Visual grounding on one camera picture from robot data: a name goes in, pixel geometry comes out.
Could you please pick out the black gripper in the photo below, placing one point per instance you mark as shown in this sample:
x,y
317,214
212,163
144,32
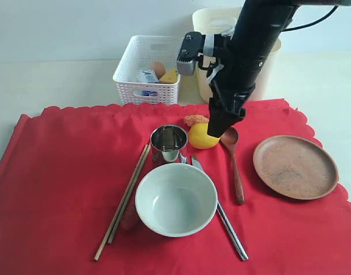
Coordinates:
x,y
232,81

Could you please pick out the yellow lemon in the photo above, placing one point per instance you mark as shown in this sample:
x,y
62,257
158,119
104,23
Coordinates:
x,y
199,138

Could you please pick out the breaded fried nugget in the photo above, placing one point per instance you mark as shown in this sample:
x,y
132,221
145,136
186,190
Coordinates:
x,y
191,120

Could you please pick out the yellow cheese wedge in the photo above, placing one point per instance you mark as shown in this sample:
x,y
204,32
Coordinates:
x,y
170,77

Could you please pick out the brown egg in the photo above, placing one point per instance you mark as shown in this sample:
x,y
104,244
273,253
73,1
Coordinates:
x,y
158,68

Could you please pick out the blue white milk carton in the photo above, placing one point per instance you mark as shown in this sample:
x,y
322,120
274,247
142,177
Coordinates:
x,y
148,77

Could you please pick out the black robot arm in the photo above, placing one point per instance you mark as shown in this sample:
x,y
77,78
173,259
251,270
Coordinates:
x,y
241,56

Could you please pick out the brown wooden spoon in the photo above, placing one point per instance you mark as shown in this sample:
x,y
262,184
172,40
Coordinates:
x,y
229,140

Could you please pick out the stainless steel knife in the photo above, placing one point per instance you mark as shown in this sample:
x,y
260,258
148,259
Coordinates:
x,y
230,223

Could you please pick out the stainless steel cup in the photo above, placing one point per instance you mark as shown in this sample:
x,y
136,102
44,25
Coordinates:
x,y
168,144

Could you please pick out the wooden chopstick right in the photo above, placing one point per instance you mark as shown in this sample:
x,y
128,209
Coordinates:
x,y
128,193

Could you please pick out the wooden chopstick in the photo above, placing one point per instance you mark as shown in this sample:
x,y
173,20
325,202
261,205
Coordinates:
x,y
128,193
104,241

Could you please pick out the brown wooden plate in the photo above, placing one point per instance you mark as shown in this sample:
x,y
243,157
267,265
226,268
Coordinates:
x,y
295,167

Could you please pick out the wooden chopstick left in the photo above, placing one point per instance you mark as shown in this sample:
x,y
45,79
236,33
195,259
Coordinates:
x,y
104,241

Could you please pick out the white ceramic bowl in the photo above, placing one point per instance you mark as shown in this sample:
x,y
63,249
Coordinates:
x,y
176,200

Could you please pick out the cream plastic bin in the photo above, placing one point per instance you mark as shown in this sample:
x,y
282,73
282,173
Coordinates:
x,y
218,20

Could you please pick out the white perforated plastic basket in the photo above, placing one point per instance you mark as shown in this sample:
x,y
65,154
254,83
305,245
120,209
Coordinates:
x,y
140,53

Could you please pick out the red strawberry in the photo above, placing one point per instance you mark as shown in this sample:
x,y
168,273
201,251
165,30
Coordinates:
x,y
130,218

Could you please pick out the red scalloped table cloth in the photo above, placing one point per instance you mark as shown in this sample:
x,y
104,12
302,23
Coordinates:
x,y
64,173

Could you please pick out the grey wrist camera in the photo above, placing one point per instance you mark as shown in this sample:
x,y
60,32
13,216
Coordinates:
x,y
194,48

